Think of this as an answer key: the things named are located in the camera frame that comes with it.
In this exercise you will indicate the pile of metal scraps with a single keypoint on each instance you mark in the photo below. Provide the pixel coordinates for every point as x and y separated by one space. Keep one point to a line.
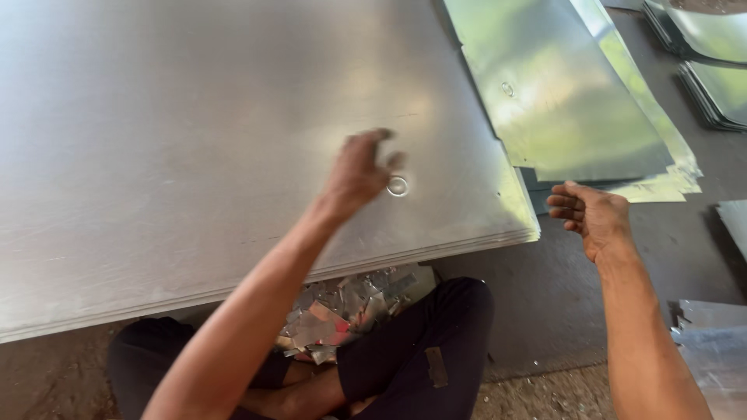
344 315

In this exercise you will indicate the person's left fingers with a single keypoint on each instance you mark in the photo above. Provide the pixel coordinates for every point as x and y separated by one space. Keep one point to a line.
373 143

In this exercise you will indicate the notched metal sheet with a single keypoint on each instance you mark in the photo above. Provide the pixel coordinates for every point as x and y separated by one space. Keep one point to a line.
715 356

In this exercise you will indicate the person's right fingers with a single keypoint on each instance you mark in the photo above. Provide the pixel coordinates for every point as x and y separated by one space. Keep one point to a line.
563 204

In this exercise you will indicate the dark grey floor mat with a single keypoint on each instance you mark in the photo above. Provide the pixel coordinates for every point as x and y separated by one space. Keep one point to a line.
548 291

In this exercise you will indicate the person's bare leg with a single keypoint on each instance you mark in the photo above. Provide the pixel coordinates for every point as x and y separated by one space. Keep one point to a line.
303 394

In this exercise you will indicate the person's dark trousers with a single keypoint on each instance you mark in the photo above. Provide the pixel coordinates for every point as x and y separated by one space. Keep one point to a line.
420 344

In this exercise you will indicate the stack of cut metal sheets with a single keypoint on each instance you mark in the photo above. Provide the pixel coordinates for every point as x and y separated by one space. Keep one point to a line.
560 99

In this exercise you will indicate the person's right hand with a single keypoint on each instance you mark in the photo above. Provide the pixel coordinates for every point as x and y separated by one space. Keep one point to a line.
604 224

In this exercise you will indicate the person's left hand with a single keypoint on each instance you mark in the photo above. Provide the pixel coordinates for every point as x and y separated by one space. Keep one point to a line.
353 178

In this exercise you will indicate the stack of curved metal pieces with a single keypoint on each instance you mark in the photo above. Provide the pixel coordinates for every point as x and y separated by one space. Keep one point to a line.
721 93
700 29

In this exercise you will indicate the stack of large metal sheets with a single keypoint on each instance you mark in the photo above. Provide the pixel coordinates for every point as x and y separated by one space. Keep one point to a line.
175 146

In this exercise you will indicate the small metal sheet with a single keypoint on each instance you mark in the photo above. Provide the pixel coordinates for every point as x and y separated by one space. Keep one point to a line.
735 224

